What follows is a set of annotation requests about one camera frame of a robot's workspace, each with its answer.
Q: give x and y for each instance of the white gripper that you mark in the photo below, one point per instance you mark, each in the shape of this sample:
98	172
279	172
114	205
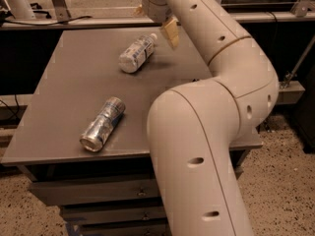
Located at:
156	11

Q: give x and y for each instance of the clear plastic water bottle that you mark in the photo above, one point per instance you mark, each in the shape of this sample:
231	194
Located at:
137	53

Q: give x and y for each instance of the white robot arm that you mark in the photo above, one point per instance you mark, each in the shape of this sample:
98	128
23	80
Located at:
190	127

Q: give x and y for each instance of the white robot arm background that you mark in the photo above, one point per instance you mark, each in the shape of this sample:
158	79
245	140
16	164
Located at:
21	9

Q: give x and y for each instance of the silver blue drink can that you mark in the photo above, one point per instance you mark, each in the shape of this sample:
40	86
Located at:
99	130

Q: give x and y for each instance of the grey drawer cabinet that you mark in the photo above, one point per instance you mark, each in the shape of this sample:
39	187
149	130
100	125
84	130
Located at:
82	74

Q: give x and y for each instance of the middle grey drawer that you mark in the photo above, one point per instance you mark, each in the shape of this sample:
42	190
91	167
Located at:
108	215

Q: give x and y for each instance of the grey drawer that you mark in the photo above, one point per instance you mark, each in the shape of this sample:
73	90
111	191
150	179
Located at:
108	215
94	190
150	228

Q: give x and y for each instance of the bottom grey drawer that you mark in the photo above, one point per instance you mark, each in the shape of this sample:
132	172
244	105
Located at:
150	228

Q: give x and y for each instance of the top grey drawer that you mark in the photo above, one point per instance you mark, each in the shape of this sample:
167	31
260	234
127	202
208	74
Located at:
94	190

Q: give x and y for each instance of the metal frame rail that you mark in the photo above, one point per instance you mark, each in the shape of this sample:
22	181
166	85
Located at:
142	22

